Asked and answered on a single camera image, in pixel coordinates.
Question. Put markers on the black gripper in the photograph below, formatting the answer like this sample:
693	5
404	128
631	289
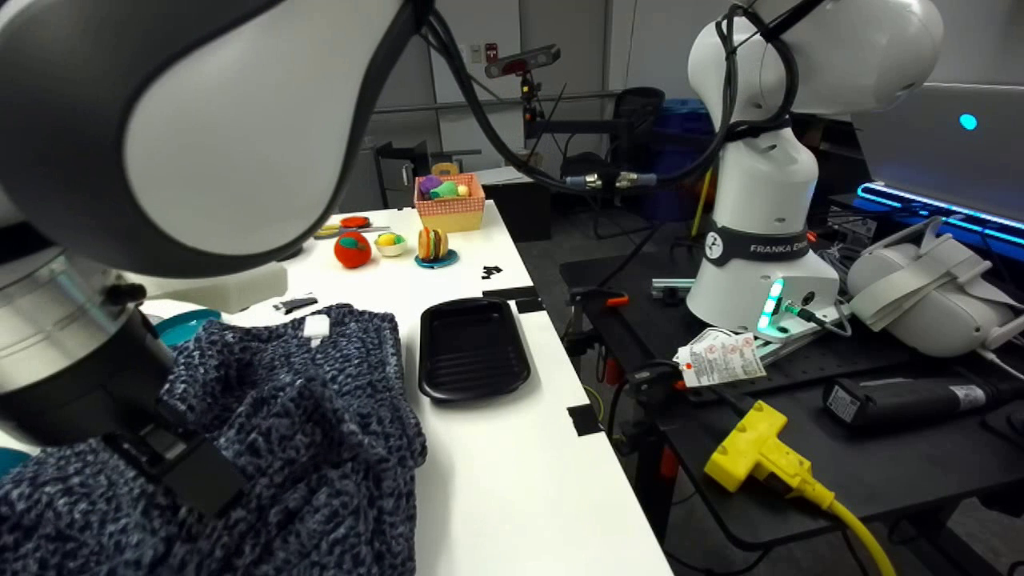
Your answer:
114	396

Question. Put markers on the dark blue fleece blanket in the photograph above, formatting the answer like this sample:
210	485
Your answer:
317	427

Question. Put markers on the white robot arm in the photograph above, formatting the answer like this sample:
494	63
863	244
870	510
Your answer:
197	139

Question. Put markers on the teal pot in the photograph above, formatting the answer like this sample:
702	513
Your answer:
178	330

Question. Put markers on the red toy tomato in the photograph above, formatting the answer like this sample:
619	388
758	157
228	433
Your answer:
354	247

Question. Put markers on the red toy plate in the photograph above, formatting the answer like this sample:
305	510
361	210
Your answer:
356	222

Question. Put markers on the yellow toy lemon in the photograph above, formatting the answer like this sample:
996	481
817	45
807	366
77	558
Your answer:
391	244

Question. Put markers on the toy burger on teal plate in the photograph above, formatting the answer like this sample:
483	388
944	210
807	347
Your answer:
432	251

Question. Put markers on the black ridged plastic tray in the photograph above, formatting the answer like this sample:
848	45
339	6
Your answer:
471	349

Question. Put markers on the pink basket with toys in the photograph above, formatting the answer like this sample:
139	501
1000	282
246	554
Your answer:
450	202

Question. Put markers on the small black clip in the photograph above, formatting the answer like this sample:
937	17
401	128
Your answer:
491	269

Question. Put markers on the black office chair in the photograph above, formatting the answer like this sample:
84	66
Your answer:
631	145

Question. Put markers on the white crumpled label packet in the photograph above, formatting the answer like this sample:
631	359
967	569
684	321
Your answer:
718	355

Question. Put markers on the blue bin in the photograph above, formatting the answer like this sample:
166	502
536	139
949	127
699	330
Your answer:
686	133

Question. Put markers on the yellow power plug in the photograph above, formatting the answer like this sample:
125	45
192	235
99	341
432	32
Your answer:
753	448

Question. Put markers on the black rectangular device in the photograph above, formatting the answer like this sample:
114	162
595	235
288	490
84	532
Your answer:
885	404

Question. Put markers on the white VR headset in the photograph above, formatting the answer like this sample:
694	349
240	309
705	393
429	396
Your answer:
929	289

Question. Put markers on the open laptop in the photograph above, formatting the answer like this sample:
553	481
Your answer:
949	150

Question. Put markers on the camera on tripod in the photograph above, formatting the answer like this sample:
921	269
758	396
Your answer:
524	66

